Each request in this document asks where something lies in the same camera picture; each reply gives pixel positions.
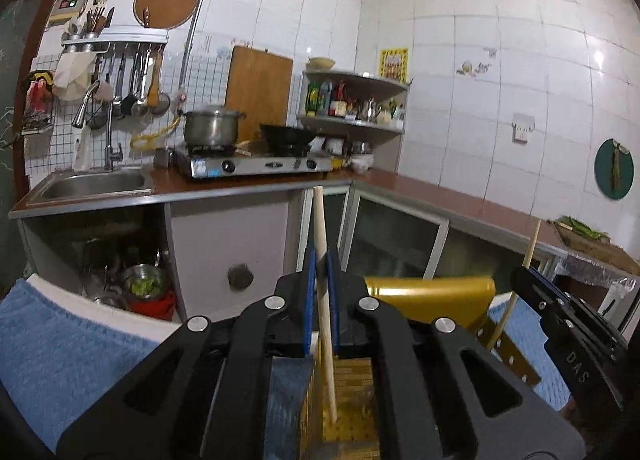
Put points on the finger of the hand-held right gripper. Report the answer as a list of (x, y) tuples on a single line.
[(575, 355), (585, 312)]

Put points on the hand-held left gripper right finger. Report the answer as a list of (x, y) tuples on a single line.
[(334, 300)]

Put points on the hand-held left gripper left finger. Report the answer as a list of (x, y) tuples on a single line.
[(310, 290)]

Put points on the wooden chopstick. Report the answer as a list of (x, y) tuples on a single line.
[(320, 225), (530, 250)]

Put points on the yellow plastic utensil holder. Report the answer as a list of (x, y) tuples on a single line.
[(430, 296)]

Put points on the clear plastic tablecloth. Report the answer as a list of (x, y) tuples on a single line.
[(590, 272)]

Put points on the green beans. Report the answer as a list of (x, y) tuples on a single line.
[(582, 227)]

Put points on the kitchen counter cabinet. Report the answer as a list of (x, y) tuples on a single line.
[(225, 235)]

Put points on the steel gas stove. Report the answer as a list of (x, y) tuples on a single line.
[(260, 165)]

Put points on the black wok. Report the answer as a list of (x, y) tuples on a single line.
[(287, 136)]

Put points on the red basin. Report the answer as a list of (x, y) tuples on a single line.
[(155, 309)]

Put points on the metal bowl with vegetables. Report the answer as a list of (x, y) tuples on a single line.
[(142, 282)]

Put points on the grey corner shelf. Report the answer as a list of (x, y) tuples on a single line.
[(350, 123)]

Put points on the red sauce bottle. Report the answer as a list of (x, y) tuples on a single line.
[(339, 103)]

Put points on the green bottle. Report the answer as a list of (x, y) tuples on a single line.
[(314, 100)]

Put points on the blue capped bottle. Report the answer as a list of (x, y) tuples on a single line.
[(326, 100)]

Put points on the steel pot with lid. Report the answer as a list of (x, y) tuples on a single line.
[(210, 128)]

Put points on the small metal cup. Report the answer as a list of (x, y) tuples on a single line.
[(161, 158)]

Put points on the wooden cutting board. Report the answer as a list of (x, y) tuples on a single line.
[(257, 90)]

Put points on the beige bowl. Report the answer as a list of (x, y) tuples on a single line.
[(321, 64)]

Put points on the steel sink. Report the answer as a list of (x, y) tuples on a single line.
[(95, 185)]

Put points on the blue towel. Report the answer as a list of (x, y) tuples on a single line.
[(75, 350)]

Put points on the metal faucet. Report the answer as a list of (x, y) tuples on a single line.
[(111, 150)]

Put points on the black ladle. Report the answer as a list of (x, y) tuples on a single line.
[(128, 103)]

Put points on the white plastic bag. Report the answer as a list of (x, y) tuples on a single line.
[(72, 78)]

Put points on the round wooden board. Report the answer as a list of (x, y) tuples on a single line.
[(165, 0)]

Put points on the cup of chopsticks and knife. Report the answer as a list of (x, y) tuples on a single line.
[(97, 20)]

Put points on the brown framed glass door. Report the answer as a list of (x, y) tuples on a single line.
[(15, 65)]

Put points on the green round wall board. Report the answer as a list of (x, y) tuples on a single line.
[(605, 175)]

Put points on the white wall socket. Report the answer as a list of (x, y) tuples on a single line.
[(523, 129)]

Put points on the yellow wall poster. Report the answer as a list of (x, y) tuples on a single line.
[(394, 65)]

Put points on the wall stickers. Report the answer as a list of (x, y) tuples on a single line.
[(472, 68)]

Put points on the metal wall pipe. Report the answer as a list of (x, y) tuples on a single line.
[(192, 30)]

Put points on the metal wall rack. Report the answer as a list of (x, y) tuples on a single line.
[(115, 35)]

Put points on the white electric switch box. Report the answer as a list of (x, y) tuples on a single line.
[(67, 10)]

